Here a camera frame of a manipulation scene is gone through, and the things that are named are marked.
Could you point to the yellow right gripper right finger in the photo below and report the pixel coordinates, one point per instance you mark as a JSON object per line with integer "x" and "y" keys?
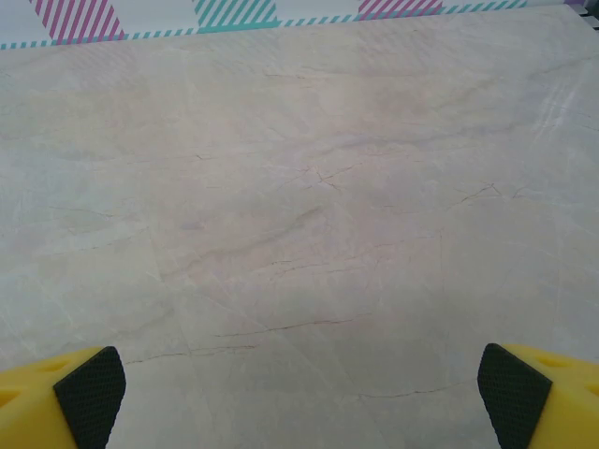
{"x": 571, "y": 411}

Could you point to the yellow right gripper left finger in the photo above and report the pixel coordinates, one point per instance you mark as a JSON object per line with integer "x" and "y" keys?
{"x": 28, "y": 411}

